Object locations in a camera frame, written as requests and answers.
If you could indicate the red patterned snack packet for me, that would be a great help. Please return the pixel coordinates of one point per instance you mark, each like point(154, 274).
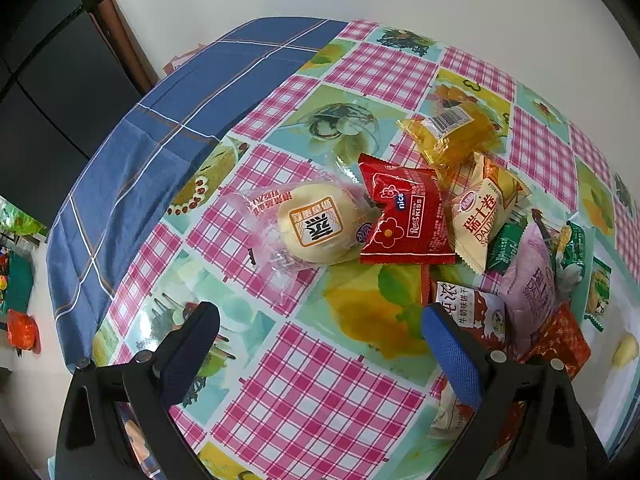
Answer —
point(555, 340)

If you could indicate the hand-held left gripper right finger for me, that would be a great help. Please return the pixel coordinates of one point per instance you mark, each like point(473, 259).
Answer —
point(452, 360)

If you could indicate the red flower print snack packet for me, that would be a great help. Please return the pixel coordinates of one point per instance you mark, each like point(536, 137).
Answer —
point(400, 220)

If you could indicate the small pale yellow snack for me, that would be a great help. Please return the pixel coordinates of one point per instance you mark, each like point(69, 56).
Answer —
point(627, 350)

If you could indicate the crumpled green white snack packet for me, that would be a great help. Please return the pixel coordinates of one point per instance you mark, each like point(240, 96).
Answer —
point(572, 255)

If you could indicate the dark cabinet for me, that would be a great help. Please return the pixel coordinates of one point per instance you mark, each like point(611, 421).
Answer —
point(50, 110)

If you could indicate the clear yellow snack packet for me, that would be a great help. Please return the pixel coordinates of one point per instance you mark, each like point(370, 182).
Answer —
point(450, 145)

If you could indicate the cream swiss roll packet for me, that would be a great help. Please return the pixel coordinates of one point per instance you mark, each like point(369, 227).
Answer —
point(480, 215)

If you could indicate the green edged cookie packet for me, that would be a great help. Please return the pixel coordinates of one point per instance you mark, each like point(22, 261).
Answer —
point(597, 290)

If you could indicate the blue checked cloth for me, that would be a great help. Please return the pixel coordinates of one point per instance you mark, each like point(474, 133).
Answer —
point(150, 160)

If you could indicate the dark green snack packet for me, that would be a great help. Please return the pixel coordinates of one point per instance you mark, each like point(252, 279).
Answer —
point(505, 250)

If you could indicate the purple swiss roll packet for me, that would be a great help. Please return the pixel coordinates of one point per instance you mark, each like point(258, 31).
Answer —
point(530, 280)

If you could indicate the brown cardboard box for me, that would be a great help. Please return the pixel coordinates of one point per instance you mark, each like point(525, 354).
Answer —
point(177, 60)

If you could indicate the green shiny bag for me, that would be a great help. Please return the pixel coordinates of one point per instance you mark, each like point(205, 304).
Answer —
point(17, 222)

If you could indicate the red white biscuit packet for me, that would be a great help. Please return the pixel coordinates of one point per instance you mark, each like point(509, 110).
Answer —
point(470, 310)

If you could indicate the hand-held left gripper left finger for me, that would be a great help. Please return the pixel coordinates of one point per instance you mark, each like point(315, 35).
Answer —
point(182, 365)

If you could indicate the orange bag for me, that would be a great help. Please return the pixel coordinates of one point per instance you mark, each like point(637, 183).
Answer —
point(22, 330)

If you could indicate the round bun in clear wrapper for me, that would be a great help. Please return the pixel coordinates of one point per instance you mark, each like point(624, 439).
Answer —
point(315, 225)

